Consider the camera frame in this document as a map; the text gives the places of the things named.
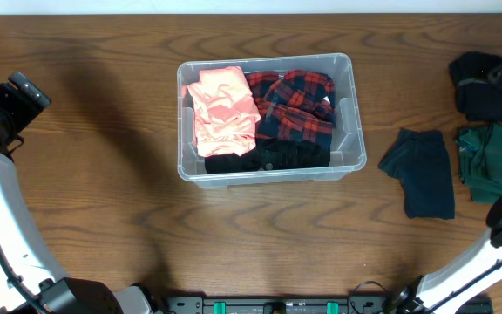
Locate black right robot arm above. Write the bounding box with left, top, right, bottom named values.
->
left=379, top=51, right=502, bottom=313

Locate black buttoned garment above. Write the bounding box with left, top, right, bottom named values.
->
left=205, top=139, right=330, bottom=174

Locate dark green garment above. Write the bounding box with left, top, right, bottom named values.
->
left=457, top=123, right=502, bottom=203

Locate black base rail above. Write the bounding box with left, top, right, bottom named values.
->
left=160, top=276, right=494, bottom=314

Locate pink garment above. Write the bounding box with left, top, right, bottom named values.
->
left=187, top=66, right=261, bottom=157

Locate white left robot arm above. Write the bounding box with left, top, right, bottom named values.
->
left=0, top=72, right=159, bottom=314

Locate black garment with band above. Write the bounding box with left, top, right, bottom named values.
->
left=449, top=51, right=502, bottom=122

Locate dark navy garment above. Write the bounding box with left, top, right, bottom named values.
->
left=378, top=129, right=455, bottom=220

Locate clear plastic storage bin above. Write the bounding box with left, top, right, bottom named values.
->
left=177, top=53, right=367, bottom=188

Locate red navy plaid shirt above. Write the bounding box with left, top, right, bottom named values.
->
left=245, top=70, right=336, bottom=149

